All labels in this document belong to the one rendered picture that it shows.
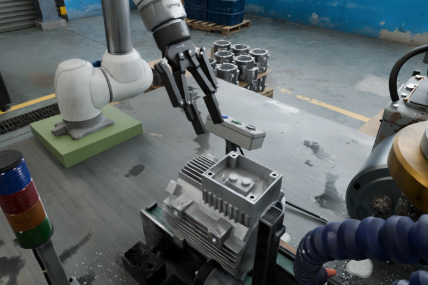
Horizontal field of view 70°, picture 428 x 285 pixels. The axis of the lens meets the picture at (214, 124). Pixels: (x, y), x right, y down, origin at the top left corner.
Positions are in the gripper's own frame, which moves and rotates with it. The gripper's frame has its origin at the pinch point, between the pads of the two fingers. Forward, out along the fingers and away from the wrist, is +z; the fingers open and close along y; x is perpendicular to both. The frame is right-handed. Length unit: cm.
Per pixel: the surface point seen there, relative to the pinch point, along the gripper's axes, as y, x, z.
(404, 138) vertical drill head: -6.9, -39.5, 6.5
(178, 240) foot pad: -15.8, 5.6, 21.9
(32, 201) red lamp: -34.8, 11.6, 0.4
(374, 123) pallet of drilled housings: 218, 56, 88
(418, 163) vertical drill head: -11.0, -41.4, 7.6
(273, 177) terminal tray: -2.7, -14.6, 14.1
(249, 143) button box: 14.8, 5.1, 13.6
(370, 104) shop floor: 286, 82, 91
